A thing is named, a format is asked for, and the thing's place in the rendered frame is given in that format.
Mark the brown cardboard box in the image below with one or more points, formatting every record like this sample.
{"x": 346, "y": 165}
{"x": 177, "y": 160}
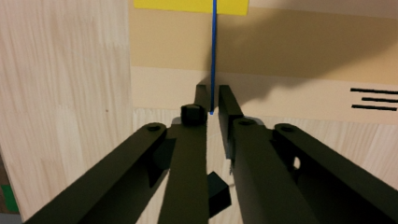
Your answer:
{"x": 301, "y": 59}

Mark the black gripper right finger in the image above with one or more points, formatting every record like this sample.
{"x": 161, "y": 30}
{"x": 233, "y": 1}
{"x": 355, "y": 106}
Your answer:
{"x": 336, "y": 190}

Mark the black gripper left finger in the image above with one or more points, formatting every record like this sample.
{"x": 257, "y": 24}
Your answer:
{"x": 120, "y": 187}

